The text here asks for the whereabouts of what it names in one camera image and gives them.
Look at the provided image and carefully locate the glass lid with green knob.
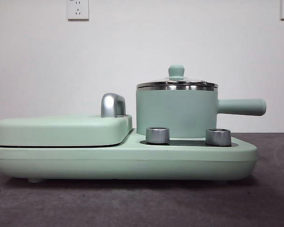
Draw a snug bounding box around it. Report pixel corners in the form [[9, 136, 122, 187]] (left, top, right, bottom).
[[136, 65, 218, 87]]

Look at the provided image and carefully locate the chrome control knob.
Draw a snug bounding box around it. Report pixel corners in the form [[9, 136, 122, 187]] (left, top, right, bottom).
[[205, 128, 232, 146], [145, 127, 170, 144]]

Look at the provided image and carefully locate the mint green breakfast machine base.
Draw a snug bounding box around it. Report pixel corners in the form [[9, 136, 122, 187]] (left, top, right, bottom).
[[0, 128, 258, 184]]

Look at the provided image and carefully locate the black control panel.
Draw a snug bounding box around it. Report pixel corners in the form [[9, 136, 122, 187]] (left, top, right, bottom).
[[140, 139, 239, 146]]

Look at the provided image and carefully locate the mint green griddle cover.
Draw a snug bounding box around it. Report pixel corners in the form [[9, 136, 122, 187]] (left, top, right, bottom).
[[0, 113, 134, 147]]

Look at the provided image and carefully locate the chrome cover handle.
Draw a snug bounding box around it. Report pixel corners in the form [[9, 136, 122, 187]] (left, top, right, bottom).
[[100, 93, 126, 118]]

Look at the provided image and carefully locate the mint green pot with handle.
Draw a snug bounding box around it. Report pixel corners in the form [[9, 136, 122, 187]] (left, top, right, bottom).
[[135, 84, 267, 139]]

